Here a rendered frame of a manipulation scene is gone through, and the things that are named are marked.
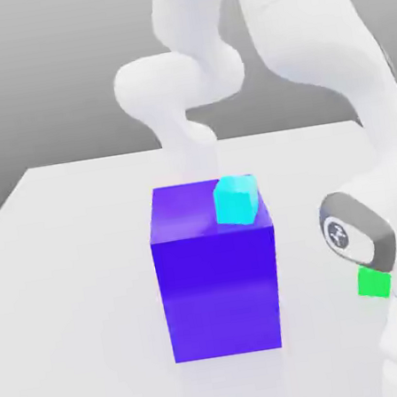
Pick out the small green cube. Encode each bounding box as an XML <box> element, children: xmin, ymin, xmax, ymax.
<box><xmin>354</xmin><ymin>261</ymin><xmax>395</xmax><ymax>303</ymax></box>

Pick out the small cyan cube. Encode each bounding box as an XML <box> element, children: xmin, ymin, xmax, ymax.
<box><xmin>210</xmin><ymin>170</ymin><xmax>264</xmax><ymax>230</ymax></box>

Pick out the large blue box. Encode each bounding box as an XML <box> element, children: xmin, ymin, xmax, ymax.
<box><xmin>142</xmin><ymin>170</ymin><xmax>292</xmax><ymax>366</ymax></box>

